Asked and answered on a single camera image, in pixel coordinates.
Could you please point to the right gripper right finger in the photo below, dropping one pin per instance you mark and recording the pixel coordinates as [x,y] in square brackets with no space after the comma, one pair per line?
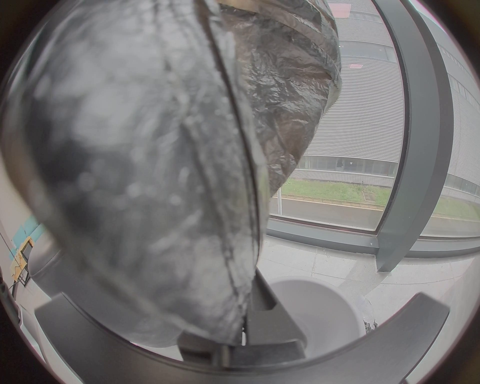
[277,326]

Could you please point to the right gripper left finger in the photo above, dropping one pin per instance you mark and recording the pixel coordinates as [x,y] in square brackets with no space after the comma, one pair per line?
[198,345]

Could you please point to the black plastic bag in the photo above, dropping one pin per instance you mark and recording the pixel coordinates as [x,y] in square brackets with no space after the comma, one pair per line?
[131,168]

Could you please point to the pale grey trash bin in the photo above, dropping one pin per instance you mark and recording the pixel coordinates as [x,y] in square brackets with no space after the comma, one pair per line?
[322,311]

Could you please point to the window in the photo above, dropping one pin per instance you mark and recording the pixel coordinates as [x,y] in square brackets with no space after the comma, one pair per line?
[423,150]

